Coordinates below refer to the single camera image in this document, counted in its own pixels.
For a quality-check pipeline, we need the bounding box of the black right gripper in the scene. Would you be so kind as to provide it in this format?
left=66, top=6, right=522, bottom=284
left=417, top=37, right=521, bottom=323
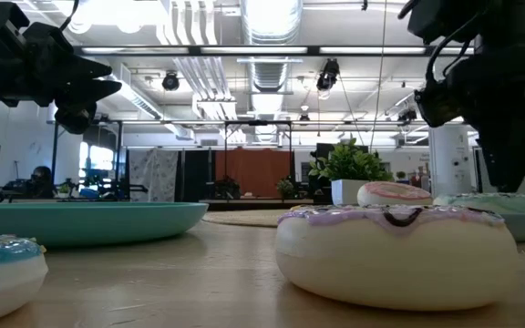
left=460, top=57, right=525, bottom=193

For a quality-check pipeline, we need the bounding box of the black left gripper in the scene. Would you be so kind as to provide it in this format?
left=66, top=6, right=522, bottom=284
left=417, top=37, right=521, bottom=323
left=15, top=21, right=123, bottom=136

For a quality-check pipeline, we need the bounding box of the blue frosted sprinkle donut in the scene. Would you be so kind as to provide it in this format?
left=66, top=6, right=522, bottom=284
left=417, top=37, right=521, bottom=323
left=0, top=233, right=49, bottom=328

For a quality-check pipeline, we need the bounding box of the mint green frosted donut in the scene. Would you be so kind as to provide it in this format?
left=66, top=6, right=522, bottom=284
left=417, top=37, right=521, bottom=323
left=432, top=191, right=525, bottom=215

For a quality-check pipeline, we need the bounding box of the white round column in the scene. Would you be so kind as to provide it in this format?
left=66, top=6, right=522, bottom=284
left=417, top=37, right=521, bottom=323
left=427, top=125, right=474, bottom=198

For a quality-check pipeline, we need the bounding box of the black ceiling spotlight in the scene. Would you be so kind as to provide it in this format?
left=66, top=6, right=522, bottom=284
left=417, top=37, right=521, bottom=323
left=161, top=70, right=181, bottom=92
left=315, top=58, right=342, bottom=93

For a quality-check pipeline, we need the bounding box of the person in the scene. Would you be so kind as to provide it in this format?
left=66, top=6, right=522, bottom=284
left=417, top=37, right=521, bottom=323
left=27, top=165, right=57, bottom=200

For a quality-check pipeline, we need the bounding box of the white patterned curtain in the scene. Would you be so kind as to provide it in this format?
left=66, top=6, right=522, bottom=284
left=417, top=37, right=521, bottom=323
left=128, top=149, right=180, bottom=203

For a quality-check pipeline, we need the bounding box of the pink frosted donut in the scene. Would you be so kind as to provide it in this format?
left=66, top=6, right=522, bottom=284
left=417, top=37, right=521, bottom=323
left=356, top=180, right=435, bottom=208

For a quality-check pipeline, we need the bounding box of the large teal plate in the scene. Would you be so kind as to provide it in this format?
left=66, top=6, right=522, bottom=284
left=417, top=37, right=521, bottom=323
left=0, top=200, right=210, bottom=250

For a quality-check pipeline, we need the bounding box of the purple frosted donut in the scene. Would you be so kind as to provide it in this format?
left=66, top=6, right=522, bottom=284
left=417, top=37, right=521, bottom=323
left=274, top=203, right=520, bottom=313

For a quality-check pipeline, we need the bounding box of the green leafy plant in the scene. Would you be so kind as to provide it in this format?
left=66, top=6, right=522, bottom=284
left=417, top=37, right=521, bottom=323
left=307, top=135, right=395, bottom=183

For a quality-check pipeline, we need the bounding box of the white square plant pot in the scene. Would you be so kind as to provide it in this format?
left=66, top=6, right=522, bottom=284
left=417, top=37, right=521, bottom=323
left=330, top=178, right=373, bottom=207

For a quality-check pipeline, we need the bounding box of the orange curtain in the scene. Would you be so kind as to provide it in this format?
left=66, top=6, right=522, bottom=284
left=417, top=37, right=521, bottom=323
left=214, top=149, right=293, bottom=199

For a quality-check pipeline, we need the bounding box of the small potted plant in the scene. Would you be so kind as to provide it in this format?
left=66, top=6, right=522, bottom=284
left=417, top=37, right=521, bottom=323
left=275, top=177, right=296, bottom=201

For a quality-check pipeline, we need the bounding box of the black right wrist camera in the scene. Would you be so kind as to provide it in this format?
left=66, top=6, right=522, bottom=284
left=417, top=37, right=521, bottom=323
left=414, top=86, right=467, bottom=128

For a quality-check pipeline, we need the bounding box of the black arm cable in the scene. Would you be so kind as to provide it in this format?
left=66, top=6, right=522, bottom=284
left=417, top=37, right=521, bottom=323
left=425, top=11, right=485, bottom=95

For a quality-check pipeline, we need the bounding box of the black metal frame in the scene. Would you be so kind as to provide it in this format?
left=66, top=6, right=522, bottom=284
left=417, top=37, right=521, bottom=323
left=222, top=119, right=294, bottom=201

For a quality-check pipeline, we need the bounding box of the silver ceiling duct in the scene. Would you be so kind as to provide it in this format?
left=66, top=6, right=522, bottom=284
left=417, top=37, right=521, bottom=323
left=239, top=0, right=304, bottom=93

